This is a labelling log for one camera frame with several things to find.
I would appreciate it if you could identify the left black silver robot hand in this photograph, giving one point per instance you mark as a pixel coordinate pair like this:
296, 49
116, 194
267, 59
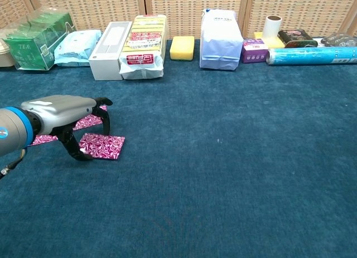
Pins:
61, 112

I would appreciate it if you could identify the white power strip box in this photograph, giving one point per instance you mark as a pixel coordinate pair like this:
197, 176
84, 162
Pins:
106, 65

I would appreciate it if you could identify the light blue wet wipes pack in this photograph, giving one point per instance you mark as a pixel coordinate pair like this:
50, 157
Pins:
75, 48

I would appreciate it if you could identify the green tea bag box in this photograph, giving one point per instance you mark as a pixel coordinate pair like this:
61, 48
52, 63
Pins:
30, 51

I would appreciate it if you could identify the beige lunch box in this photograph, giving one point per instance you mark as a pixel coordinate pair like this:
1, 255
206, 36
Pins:
5, 57

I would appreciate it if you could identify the yellow sponge multipack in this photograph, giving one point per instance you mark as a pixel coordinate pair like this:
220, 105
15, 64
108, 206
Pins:
142, 45

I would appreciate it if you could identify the yellow sponge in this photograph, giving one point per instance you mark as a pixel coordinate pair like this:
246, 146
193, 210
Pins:
276, 43
182, 48

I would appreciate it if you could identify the blue felt table mat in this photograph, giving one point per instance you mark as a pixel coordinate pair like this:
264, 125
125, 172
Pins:
209, 157

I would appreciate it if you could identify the rattan folding screen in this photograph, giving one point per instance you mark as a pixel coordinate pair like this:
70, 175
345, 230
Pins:
181, 9

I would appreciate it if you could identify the white paper bag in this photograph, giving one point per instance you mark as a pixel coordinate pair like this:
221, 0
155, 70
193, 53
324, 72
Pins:
220, 43

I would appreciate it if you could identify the small purple box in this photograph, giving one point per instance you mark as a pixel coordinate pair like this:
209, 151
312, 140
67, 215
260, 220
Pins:
254, 51

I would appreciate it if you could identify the white paper roll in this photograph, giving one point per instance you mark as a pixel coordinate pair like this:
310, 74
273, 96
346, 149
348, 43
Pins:
272, 27

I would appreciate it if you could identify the black tin can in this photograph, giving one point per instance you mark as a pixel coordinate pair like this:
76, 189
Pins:
295, 38

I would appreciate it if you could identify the blue cling film roll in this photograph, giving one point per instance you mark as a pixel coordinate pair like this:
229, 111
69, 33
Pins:
306, 56

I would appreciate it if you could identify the dark wrapped packet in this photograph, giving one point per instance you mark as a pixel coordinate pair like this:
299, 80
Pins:
340, 40

